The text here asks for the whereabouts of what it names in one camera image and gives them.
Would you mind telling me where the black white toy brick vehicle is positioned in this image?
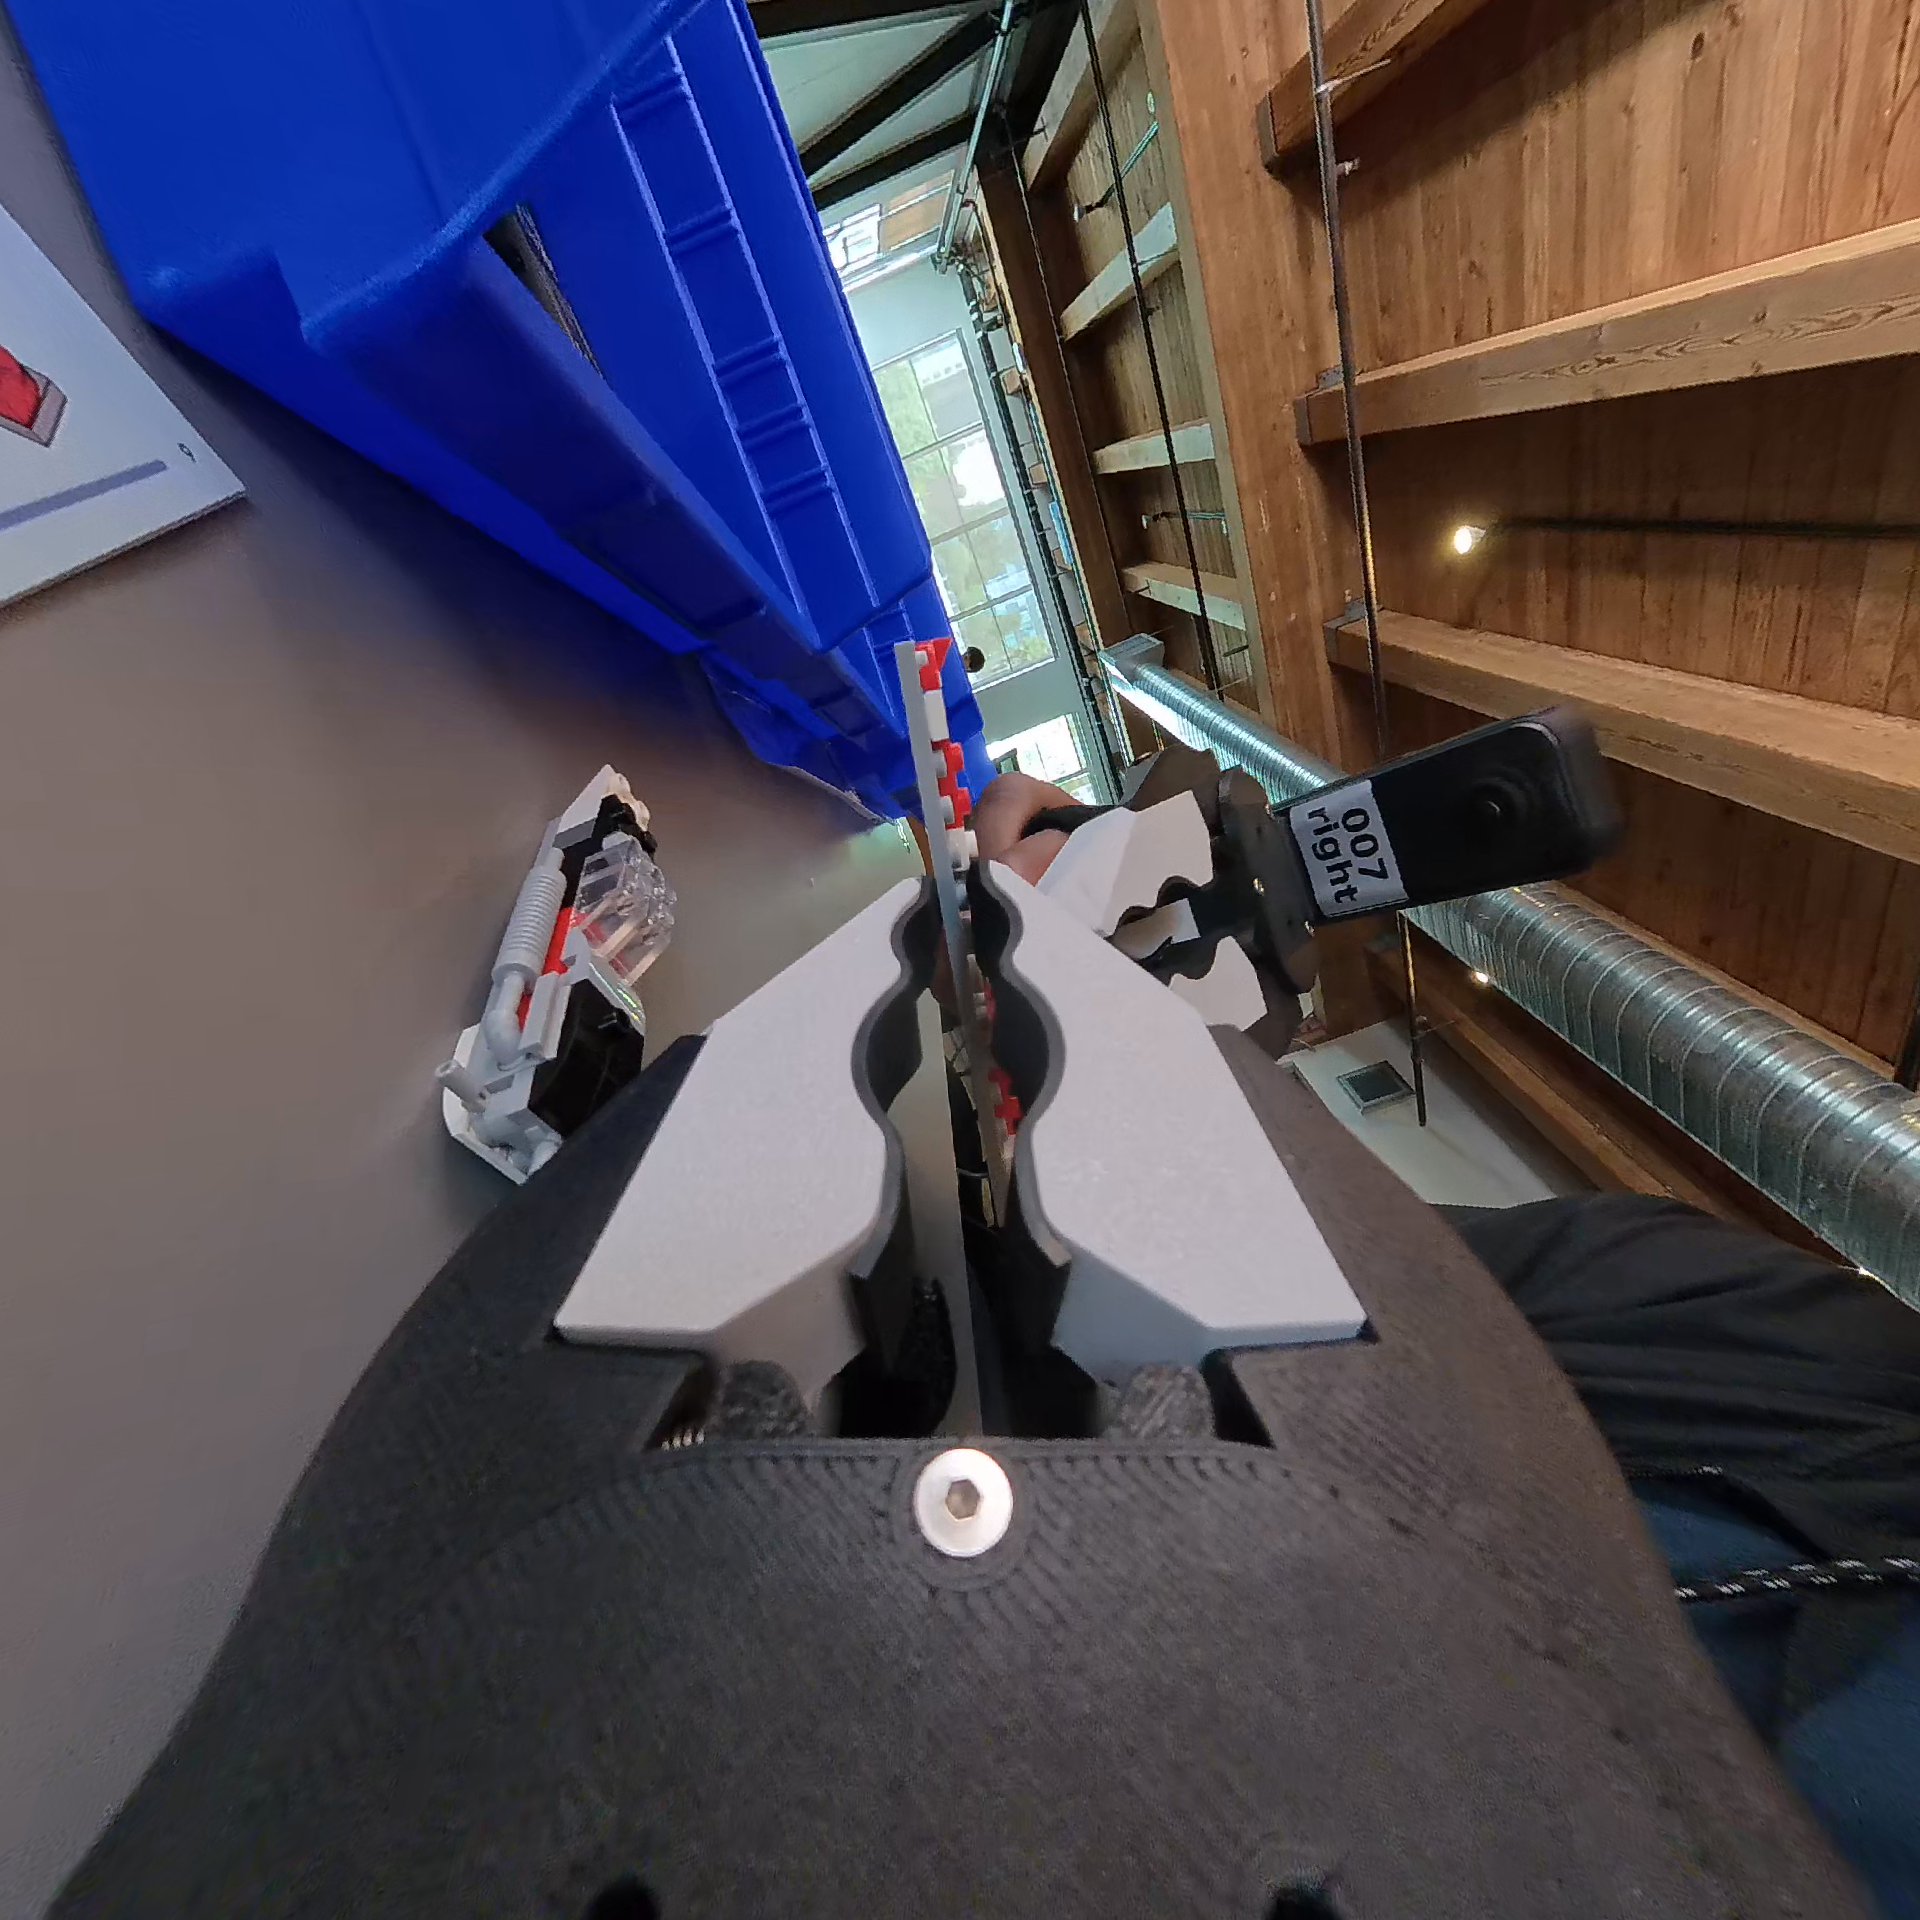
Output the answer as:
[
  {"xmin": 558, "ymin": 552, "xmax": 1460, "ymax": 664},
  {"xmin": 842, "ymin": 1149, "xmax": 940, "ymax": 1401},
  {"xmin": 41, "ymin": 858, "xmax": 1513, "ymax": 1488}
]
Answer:
[{"xmin": 435, "ymin": 761, "xmax": 681, "ymax": 1186}]

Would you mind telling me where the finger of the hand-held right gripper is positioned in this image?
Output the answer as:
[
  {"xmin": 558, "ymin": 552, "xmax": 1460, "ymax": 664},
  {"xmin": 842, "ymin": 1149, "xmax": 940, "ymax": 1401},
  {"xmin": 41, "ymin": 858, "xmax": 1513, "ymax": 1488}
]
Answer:
[
  {"xmin": 1122, "ymin": 920, "xmax": 1281, "ymax": 1040},
  {"xmin": 1117, "ymin": 806, "xmax": 1220, "ymax": 942}
]

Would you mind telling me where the toy brick instruction booklet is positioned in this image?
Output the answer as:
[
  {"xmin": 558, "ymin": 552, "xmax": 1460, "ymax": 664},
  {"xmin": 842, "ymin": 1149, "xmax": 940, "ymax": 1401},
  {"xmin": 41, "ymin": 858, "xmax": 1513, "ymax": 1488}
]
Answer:
[{"xmin": 0, "ymin": 202, "xmax": 250, "ymax": 609}]

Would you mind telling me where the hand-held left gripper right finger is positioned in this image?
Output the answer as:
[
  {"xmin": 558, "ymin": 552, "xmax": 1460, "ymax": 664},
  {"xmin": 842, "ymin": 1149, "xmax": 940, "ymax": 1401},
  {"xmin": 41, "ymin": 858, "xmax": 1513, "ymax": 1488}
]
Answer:
[{"xmin": 967, "ymin": 866, "xmax": 1369, "ymax": 1434}]

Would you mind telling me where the large paned window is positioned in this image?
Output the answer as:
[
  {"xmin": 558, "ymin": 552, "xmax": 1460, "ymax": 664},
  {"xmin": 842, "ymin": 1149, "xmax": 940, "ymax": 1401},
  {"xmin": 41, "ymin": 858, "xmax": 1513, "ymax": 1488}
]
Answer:
[{"xmin": 861, "ymin": 333, "xmax": 1089, "ymax": 788}]

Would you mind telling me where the person's right hand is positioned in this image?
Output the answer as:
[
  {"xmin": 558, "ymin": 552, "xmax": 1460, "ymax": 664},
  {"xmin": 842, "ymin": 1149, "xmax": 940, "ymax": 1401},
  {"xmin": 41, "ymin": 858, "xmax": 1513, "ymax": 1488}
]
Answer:
[{"xmin": 975, "ymin": 769, "xmax": 1077, "ymax": 890}]

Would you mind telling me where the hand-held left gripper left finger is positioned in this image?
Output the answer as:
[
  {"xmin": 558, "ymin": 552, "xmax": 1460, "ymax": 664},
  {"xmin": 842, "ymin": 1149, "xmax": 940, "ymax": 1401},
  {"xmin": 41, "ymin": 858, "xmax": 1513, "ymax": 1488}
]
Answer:
[{"xmin": 551, "ymin": 878, "xmax": 940, "ymax": 1427}]

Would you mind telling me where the grey red toy brick plate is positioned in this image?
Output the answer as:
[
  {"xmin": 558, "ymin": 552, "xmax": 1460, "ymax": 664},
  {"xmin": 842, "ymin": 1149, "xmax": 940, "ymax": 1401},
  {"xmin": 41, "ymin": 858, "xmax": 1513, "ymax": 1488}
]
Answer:
[{"xmin": 892, "ymin": 637, "xmax": 1029, "ymax": 1233}]

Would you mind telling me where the silver metal air duct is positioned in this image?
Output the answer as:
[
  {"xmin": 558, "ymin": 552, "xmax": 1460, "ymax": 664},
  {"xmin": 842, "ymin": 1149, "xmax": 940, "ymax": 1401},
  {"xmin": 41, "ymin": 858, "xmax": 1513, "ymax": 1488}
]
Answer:
[{"xmin": 1099, "ymin": 633, "xmax": 1920, "ymax": 1310}]

